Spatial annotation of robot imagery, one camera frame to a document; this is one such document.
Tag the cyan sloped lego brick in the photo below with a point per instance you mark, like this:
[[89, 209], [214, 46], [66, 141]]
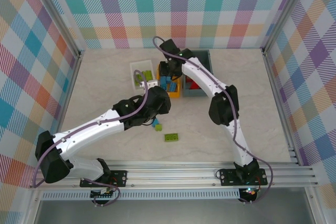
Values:
[[156, 122]]

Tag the lime green lego brick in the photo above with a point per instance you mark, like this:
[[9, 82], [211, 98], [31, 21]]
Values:
[[158, 128], [148, 75], [172, 137], [138, 78]]

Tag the large red lego brick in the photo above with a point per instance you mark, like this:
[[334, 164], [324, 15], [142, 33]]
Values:
[[194, 85]]

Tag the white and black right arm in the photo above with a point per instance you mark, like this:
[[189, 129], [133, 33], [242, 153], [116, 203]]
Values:
[[202, 79]]

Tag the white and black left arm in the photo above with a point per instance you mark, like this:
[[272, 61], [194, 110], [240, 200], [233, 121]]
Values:
[[86, 132]]

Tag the yellow plastic bin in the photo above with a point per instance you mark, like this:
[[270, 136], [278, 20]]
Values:
[[173, 94]]

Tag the clear white plastic container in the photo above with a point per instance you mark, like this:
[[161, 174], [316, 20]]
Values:
[[136, 66]]

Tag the grey plastic bin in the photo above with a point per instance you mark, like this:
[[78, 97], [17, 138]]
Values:
[[194, 93]]

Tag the left controller board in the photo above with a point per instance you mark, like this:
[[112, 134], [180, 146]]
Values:
[[101, 194]]

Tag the grey metal panel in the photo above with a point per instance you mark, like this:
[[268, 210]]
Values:
[[170, 213]]

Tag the right controller board with lights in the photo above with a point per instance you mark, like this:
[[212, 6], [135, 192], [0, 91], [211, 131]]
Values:
[[249, 191]]

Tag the aluminium mounting rail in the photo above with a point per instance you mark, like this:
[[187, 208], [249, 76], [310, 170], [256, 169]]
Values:
[[170, 174]]

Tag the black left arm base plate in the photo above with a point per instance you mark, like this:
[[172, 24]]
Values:
[[120, 178]]

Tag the aluminium left side rail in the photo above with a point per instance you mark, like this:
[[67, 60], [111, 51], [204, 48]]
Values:
[[70, 87]]

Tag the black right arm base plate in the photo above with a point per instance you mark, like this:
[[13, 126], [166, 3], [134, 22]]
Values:
[[227, 176]]

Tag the aluminium right side rail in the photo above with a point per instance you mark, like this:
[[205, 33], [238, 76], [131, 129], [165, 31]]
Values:
[[282, 103]]

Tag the aluminium left frame post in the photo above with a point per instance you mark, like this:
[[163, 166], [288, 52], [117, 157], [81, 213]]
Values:
[[63, 16]]

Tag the aluminium frame post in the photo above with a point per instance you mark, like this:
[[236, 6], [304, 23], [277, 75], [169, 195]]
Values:
[[63, 16], [284, 11]]

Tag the aluminium right frame post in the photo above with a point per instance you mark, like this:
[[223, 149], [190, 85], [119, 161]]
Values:
[[284, 11]]

